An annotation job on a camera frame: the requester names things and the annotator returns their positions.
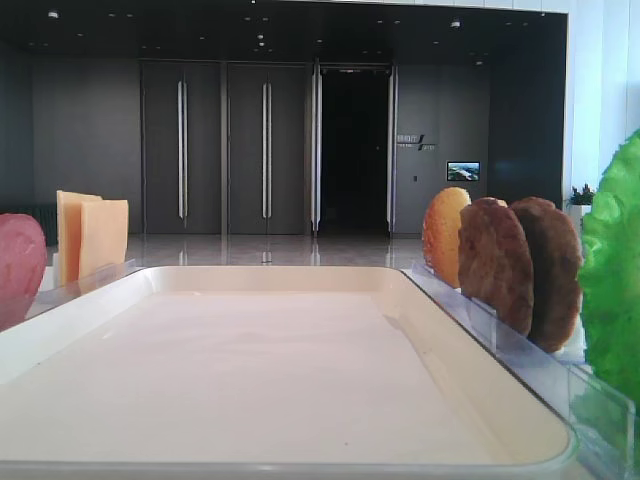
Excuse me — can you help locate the front cheese slice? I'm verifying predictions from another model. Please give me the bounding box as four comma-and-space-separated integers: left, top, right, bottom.
79, 200, 129, 278

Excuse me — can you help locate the back cheese slice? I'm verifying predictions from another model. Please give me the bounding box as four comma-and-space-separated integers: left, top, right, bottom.
56, 190, 102, 286

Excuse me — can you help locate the brown meat patty outer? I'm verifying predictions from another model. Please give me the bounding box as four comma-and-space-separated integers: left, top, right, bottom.
510, 197, 582, 353

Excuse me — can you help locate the white rectangular tray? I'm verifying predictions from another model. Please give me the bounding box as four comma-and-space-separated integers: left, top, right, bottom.
1, 266, 577, 479

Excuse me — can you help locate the brown meat patty inner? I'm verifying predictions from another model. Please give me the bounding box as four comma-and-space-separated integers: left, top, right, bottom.
458, 197, 534, 336

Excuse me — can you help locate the green lettuce leaf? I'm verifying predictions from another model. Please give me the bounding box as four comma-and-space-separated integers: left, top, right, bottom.
570, 128, 640, 457

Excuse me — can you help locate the left clear long rail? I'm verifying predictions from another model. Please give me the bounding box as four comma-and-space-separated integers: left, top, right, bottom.
25, 255, 140, 320

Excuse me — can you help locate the clear long rail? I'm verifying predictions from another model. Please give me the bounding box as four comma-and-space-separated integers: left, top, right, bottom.
25, 255, 140, 320
404, 262, 639, 479

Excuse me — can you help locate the golden bun slice inner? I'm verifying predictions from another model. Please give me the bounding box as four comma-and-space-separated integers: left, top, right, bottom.
422, 187, 471, 288

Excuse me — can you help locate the small wall display screen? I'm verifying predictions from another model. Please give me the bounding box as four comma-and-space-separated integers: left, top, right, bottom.
447, 161, 481, 182

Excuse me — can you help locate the right clear long rail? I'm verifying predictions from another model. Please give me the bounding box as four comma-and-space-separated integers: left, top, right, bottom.
404, 262, 639, 479

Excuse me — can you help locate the potted plant with flowers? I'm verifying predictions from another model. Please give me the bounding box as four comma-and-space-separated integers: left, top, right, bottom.
569, 184, 595, 206

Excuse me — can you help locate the cheese slice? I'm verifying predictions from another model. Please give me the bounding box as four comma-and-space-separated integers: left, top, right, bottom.
56, 190, 102, 286
79, 200, 129, 278

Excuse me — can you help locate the brown meat patty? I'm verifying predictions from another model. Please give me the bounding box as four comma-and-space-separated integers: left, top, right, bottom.
458, 197, 534, 336
510, 197, 582, 353

